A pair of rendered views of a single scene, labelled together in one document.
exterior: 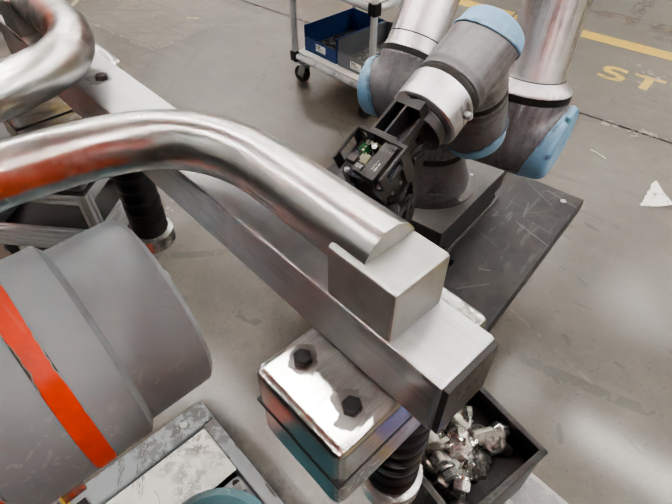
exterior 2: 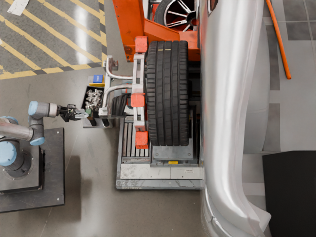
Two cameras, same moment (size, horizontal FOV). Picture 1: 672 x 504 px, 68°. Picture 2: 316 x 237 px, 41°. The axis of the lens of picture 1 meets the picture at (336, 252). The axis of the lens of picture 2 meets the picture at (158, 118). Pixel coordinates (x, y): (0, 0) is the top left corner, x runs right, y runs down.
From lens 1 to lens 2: 262 cm
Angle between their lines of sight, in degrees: 63
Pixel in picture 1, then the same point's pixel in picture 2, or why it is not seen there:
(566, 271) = not seen: outside the picture
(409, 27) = (28, 130)
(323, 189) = (108, 61)
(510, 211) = not seen: hidden behind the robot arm
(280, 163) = (108, 64)
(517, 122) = not seen: hidden behind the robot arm
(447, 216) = (31, 148)
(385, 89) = (42, 133)
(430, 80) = (53, 106)
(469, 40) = (42, 104)
